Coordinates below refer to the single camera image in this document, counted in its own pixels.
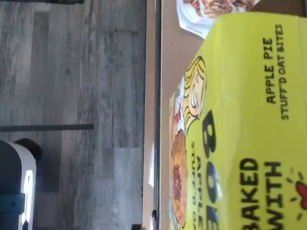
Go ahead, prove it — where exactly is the green Bobo's apple pie box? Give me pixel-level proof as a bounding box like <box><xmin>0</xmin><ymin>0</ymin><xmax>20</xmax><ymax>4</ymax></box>
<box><xmin>168</xmin><ymin>13</ymin><xmax>307</xmax><ymax>230</ymax></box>

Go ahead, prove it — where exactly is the white grey robot base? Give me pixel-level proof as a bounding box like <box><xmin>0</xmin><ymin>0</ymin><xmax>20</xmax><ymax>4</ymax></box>
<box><xmin>0</xmin><ymin>138</ymin><xmax>43</xmax><ymax>230</ymax></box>

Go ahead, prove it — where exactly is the black metal shelf rack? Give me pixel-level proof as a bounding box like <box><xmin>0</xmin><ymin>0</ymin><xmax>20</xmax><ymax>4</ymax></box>
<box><xmin>154</xmin><ymin>0</ymin><xmax>162</xmax><ymax>230</ymax></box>

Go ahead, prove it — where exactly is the white shelf price tag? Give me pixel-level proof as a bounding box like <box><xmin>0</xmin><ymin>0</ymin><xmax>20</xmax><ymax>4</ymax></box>
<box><xmin>148</xmin><ymin>142</ymin><xmax>156</xmax><ymax>189</ymax></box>

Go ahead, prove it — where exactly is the wooden shelf board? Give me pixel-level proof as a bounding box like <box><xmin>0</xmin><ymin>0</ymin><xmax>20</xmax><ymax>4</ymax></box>
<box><xmin>142</xmin><ymin>0</ymin><xmax>307</xmax><ymax>230</ymax></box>

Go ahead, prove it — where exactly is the red label granola bag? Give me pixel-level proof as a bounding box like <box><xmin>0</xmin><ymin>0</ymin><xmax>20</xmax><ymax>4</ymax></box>
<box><xmin>176</xmin><ymin>0</ymin><xmax>261</xmax><ymax>40</ymax></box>

